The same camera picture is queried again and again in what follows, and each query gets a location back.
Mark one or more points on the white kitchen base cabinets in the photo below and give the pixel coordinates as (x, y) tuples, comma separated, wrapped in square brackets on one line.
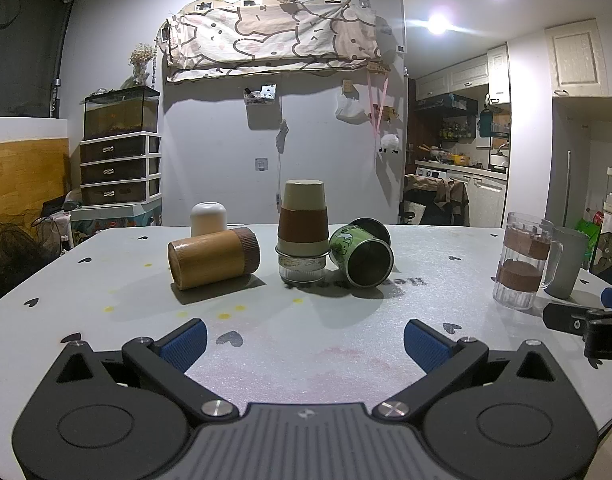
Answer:
[(481, 195)]

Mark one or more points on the black mesh net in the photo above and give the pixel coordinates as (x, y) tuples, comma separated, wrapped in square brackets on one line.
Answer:
[(16, 255)]

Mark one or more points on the round ceiling light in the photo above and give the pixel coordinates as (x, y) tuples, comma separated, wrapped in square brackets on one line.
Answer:
[(438, 23)]

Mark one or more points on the white wall socket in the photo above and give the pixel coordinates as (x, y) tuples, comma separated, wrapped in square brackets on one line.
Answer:
[(261, 164)]

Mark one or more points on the white wall cupboard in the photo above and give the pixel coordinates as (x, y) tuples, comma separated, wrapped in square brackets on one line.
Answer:
[(581, 57)]

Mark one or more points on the glass fish tank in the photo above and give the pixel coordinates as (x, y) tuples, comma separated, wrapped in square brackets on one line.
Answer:
[(120, 112)]

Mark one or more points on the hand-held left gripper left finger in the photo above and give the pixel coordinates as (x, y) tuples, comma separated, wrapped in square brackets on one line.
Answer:
[(186, 346)]

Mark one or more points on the wooden panel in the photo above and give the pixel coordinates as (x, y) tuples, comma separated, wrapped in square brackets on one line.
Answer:
[(26, 177)]

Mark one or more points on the white kitchen wall cabinets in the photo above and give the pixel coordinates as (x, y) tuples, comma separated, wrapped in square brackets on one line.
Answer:
[(461, 77)]

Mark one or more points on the pink ribbons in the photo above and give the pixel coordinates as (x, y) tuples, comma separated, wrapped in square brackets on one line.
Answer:
[(378, 105)]

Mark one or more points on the black fabric enclosure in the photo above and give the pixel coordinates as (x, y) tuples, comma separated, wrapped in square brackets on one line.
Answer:
[(21, 40)]

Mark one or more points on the clear ribbed glass cup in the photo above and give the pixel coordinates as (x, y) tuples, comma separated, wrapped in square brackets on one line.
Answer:
[(301, 269)]

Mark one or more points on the green printed metal cup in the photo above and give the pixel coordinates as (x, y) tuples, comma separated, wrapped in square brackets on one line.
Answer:
[(358, 255)]

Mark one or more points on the beige cup with brown sleeve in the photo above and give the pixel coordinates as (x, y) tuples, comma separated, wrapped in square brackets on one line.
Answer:
[(303, 220)]

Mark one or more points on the small wall holder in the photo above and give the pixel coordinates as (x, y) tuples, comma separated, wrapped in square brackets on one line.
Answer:
[(259, 95)]

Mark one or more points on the clear mug with brown bands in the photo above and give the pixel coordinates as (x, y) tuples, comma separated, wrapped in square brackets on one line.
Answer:
[(521, 260)]

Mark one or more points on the dried flower bouquet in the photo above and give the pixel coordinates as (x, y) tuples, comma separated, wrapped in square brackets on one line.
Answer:
[(142, 62)]

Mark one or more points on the white plush toy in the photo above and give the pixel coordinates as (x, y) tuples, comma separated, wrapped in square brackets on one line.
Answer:
[(389, 143)]

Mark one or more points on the white hanging bag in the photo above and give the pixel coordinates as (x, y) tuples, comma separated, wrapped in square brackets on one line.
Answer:
[(348, 108)]

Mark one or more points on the grey plastic cup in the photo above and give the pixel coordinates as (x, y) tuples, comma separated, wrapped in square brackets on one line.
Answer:
[(572, 260)]

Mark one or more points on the white plastic drawer unit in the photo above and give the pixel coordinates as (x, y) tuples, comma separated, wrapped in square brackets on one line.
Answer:
[(118, 170)]

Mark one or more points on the green bag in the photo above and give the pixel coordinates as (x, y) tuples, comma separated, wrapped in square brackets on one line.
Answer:
[(590, 242)]

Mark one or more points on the bamboo cup with dark rim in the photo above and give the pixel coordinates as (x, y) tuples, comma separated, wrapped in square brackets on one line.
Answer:
[(211, 260)]

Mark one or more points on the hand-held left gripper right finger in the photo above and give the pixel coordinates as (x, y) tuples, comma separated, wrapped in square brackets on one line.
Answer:
[(426, 346)]

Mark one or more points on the printed blanket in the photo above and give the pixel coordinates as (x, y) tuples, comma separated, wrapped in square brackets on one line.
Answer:
[(271, 35)]

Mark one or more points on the chair with brown cloth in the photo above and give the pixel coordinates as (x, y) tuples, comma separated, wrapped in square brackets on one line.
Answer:
[(438, 200)]

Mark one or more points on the small white cup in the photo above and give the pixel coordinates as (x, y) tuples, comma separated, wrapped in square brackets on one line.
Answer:
[(209, 217)]

